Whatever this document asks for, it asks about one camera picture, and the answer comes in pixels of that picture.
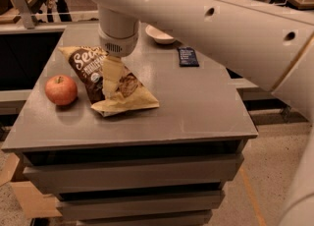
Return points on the grey drawer cabinet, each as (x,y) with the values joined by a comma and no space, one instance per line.
(158,167)

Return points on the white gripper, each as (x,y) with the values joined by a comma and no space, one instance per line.
(120,44)

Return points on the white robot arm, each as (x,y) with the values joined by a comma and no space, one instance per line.
(269,45)

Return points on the brown chip bag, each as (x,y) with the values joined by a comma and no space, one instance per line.
(130,95)

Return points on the cardboard box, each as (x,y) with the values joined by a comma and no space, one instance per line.
(33,203)

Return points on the metal railing bracket left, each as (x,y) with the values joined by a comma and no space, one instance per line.
(28,19)

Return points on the dark blue snack bar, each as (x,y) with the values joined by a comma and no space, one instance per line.
(187,57)

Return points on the red apple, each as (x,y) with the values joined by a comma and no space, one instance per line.
(61,90)

